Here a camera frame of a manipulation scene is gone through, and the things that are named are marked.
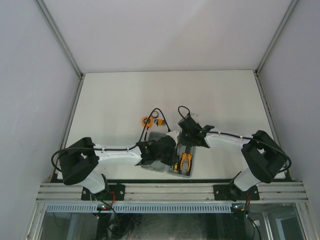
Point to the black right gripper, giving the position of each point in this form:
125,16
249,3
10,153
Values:
183,142

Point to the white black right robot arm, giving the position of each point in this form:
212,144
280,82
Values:
264,158

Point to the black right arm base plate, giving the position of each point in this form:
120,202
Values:
225,192

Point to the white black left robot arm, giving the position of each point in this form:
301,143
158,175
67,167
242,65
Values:
79,162

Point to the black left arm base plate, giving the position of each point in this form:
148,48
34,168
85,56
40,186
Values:
115,192

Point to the orange hex key set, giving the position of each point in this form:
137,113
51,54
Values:
160,122

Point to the left aluminium frame post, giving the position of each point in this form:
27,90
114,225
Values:
53,27

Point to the long black yellow screwdriver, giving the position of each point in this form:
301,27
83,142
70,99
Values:
178,142

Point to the orange black pliers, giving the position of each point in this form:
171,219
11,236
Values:
186,159

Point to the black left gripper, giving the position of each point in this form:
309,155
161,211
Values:
173,159

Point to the aluminium front rail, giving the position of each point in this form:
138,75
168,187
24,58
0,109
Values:
275,192

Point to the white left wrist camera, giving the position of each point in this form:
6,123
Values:
174,134

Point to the right aluminium frame post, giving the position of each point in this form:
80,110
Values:
277,34

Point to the aluminium frame post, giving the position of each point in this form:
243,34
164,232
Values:
53,27
277,34

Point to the short yellow black screwdriver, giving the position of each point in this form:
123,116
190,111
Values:
175,167

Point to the grey slotted cable duct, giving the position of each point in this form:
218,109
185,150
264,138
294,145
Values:
139,208

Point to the orange tape measure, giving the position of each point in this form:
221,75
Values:
147,121

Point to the grey plastic tool case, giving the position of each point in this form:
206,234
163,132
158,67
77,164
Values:
156,166

